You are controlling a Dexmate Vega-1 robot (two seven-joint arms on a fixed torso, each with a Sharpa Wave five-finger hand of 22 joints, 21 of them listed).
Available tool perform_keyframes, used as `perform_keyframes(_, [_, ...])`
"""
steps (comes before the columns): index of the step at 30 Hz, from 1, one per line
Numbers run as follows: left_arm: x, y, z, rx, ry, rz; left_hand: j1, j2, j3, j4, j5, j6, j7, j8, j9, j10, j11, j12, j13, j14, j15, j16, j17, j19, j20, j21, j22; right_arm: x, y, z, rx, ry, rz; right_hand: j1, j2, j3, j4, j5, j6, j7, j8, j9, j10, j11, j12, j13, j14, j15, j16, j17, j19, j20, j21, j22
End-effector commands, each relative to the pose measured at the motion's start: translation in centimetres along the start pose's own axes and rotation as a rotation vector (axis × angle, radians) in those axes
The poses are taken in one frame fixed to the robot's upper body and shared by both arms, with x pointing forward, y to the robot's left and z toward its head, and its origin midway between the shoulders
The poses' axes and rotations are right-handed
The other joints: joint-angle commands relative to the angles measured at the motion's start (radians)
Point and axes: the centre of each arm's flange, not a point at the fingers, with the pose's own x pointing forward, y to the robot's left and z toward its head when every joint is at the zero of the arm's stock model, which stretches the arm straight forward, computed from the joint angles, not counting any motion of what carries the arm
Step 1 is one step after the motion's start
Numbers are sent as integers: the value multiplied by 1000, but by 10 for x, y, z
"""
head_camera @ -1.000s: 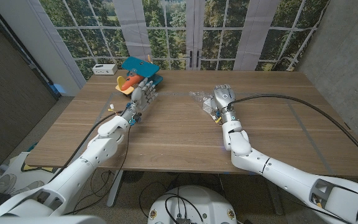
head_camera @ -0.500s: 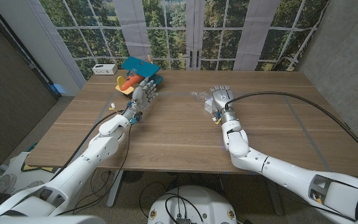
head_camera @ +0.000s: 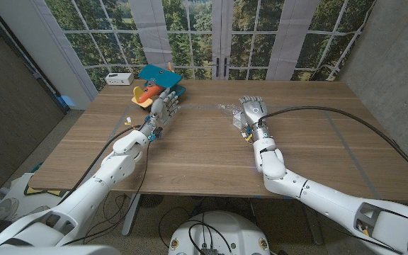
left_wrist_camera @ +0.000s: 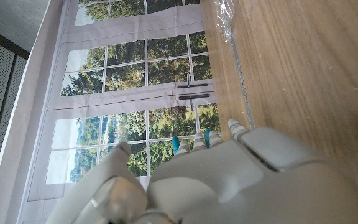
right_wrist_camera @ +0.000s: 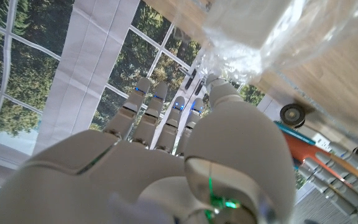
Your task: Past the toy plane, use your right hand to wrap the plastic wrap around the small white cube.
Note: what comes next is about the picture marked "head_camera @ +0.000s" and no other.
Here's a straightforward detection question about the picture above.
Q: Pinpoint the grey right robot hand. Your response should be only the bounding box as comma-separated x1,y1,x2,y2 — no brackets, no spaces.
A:
239,95,272,141

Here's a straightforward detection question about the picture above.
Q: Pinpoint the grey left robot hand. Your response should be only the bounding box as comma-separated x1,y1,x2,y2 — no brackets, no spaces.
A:
140,88,181,142

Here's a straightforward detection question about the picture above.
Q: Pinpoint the clear plastic wrap sheet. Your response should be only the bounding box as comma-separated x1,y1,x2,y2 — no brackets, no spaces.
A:
217,102,249,131

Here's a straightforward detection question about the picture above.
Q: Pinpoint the teal and orange toy plane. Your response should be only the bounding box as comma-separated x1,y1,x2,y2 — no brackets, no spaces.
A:
131,64,187,111

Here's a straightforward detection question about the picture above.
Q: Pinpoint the white power box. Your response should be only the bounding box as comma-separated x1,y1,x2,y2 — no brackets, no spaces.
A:
104,72,135,86

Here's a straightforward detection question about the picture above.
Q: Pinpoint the printed window forest backdrop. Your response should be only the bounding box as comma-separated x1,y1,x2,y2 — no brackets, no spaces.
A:
44,0,377,92

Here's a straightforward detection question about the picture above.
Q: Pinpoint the black ribbed round object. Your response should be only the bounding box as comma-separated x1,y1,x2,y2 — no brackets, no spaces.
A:
138,193,165,209

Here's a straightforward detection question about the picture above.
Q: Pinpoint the white table leg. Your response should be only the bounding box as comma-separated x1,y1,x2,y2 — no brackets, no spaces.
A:
121,193,141,237

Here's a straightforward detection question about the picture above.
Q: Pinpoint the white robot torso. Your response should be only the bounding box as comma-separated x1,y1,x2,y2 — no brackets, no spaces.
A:
168,211,271,255

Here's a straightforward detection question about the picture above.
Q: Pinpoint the grey table leg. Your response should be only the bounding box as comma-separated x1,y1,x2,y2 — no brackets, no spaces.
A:
305,207,324,246

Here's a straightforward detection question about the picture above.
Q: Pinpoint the grey sneaker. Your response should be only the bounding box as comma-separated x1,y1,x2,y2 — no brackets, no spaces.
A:
11,205,49,223
0,197,20,221

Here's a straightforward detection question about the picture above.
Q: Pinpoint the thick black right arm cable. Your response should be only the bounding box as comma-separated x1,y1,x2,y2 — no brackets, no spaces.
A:
259,105,408,191

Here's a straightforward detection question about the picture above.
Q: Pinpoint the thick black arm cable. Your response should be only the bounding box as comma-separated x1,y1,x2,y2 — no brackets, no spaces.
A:
259,105,408,191
50,125,144,212

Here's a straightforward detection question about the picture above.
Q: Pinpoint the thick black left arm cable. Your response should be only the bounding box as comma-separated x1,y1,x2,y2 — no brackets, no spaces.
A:
50,125,144,212

